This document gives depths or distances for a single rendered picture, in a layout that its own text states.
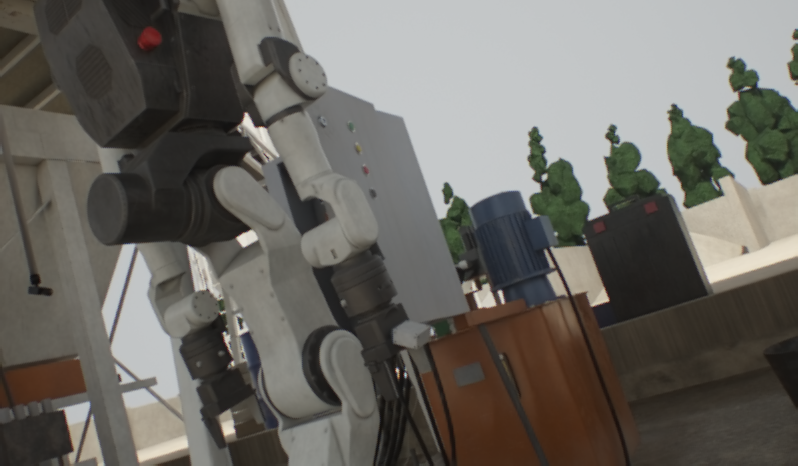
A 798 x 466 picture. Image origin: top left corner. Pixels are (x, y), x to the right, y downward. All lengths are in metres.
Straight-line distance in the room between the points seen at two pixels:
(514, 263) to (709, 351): 1.67
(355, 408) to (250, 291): 0.27
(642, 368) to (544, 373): 1.76
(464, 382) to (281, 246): 1.26
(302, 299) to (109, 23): 0.55
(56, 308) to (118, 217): 4.05
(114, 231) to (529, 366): 1.50
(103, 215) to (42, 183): 3.88
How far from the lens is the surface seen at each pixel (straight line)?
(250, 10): 1.18
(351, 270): 1.08
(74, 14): 1.29
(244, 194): 1.21
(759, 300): 3.89
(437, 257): 1.92
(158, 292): 1.45
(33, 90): 9.41
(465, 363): 2.35
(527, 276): 2.47
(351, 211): 1.07
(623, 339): 4.00
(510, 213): 2.52
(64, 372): 5.11
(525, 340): 2.28
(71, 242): 4.84
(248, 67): 1.15
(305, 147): 1.11
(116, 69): 1.23
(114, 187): 1.13
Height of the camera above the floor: 0.58
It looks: 11 degrees up
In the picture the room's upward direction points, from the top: 18 degrees counter-clockwise
